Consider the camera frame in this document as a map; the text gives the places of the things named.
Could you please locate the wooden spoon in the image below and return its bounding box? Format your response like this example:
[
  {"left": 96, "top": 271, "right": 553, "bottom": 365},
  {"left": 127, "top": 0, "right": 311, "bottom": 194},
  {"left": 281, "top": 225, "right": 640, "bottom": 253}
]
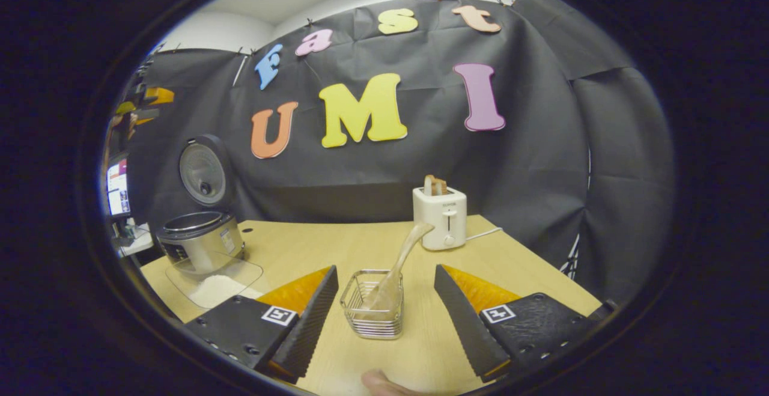
[{"left": 363, "top": 222, "right": 436, "bottom": 315}]

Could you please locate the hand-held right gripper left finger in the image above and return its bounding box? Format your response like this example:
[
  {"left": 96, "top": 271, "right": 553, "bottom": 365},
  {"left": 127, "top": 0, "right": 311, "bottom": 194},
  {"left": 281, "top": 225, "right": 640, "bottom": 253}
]
[{"left": 183, "top": 265, "right": 339, "bottom": 383}]

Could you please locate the computer monitor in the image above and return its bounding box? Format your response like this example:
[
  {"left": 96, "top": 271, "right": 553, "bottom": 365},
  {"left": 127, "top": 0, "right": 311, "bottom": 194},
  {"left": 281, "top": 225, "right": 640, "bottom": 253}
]
[{"left": 106, "top": 154, "right": 132, "bottom": 218}]

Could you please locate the white rice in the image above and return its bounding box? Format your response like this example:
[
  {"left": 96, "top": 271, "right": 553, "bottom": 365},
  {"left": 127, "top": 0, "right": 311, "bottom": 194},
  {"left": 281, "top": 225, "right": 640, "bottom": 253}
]
[{"left": 189, "top": 275, "right": 262, "bottom": 308}]

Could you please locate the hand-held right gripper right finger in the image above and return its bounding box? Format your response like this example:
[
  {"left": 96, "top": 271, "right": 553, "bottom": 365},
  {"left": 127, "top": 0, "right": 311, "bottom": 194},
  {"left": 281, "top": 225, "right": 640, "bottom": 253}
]
[{"left": 434, "top": 264, "right": 616, "bottom": 383}]

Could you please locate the clear plastic container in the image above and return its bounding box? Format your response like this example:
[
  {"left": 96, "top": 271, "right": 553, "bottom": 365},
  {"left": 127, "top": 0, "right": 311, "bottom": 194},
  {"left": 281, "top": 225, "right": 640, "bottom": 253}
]
[{"left": 165, "top": 251, "right": 264, "bottom": 309}]

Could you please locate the wire metal chopstick holder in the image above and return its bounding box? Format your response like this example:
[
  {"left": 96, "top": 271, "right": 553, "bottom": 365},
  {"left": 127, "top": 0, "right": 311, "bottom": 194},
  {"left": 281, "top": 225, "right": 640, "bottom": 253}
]
[{"left": 340, "top": 269, "right": 404, "bottom": 340}]

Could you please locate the white toaster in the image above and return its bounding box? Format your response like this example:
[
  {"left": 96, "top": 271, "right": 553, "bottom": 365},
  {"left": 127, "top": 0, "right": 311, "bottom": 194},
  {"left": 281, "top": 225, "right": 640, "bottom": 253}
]
[{"left": 413, "top": 186, "right": 468, "bottom": 251}]

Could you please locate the dark grey rice cooker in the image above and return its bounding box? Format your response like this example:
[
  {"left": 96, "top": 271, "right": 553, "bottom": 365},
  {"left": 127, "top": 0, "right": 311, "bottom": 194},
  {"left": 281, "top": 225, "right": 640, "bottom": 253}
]
[{"left": 156, "top": 135, "right": 246, "bottom": 273}]

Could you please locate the white side table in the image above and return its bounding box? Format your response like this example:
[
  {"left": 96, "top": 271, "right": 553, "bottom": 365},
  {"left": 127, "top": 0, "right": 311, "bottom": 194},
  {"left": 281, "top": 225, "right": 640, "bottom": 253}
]
[{"left": 117, "top": 223, "right": 156, "bottom": 257}]

